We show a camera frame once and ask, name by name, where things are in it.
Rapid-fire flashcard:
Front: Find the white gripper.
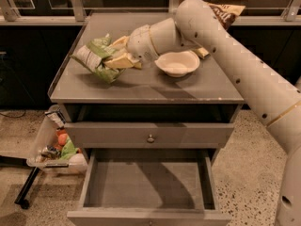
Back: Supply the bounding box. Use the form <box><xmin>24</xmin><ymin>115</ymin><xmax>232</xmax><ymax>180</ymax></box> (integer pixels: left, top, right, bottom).
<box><xmin>103</xmin><ymin>24</ymin><xmax>159</xmax><ymax>69</ymax></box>

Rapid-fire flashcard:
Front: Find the green jalapeno chip bag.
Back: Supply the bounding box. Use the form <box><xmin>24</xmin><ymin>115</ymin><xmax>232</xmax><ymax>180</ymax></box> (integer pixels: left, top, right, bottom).
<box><xmin>71</xmin><ymin>34</ymin><xmax>124</xmax><ymax>84</ymax></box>

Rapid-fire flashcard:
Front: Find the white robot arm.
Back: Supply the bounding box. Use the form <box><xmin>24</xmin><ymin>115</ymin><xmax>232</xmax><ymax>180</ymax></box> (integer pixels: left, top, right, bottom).
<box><xmin>117</xmin><ymin>0</ymin><xmax>301</xmax><ymax>226</ymax></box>

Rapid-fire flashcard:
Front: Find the grey drawer cabinet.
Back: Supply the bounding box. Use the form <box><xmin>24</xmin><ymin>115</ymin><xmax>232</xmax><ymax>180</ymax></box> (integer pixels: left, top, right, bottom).
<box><xmin>47</xmin><ymin>12</ymin><xmax>255</xmax><ymax>226</ymax></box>

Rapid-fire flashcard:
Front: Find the closed grey top drawer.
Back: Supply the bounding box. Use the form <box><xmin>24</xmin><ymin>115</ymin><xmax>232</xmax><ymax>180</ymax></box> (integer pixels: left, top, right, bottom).
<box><xmin>65</xmin><ymin>122</ymin><xmax>234</xmax><ymax>149</ymax></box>

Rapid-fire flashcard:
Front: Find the brown and cream chip bag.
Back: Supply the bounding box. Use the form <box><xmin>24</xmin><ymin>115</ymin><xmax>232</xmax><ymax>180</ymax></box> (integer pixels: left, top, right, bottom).
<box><xmin>191</xmin><ymin>2</ymin><xmax>246</xmax><ymax>60</ymax></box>

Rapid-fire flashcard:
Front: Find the open grey middle drawer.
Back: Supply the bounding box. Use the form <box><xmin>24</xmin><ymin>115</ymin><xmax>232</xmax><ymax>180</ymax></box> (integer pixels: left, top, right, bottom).
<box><xmin>67</xmin><ymin>149</ymin><xmax>230</xmax><ymax>226</ymax></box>

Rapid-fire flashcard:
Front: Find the white paper bowl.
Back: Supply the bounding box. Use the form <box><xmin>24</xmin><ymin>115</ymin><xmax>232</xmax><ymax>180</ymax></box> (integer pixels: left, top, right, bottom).
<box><xmin>155</xmin><ymin>51</ymin><xmax>200</xmax><ymax>77</ymax></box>

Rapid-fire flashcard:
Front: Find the orange round object in bin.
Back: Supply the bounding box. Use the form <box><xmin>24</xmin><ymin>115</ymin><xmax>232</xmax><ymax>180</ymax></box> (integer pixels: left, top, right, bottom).
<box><xmin>58</xmin><ymin>134</ymin><xmax>68</xmax><ymax>146</ymax></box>

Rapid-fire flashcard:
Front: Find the green cloth in bin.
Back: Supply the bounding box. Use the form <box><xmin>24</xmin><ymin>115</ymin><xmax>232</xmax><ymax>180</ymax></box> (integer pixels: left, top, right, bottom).
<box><xmin>60</xmin><ymin>139</ymin><xmax>78</xmax><ymax>160</ymax></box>

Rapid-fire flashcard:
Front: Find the clear plastic storage bin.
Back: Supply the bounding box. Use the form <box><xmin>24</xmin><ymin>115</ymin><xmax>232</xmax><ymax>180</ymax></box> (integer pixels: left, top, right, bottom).
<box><xmin>26</xmin><ymin>105</ymin><xmax>87</xmax><ymax>174</ymax></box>

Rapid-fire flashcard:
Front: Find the black wheeled stand leg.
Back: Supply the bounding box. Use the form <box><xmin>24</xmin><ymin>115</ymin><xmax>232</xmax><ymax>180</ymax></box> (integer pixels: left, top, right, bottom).
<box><xmin>0</xmin><ymin>155</ymin><xmax>40</xmax><ymax>210</ymax></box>

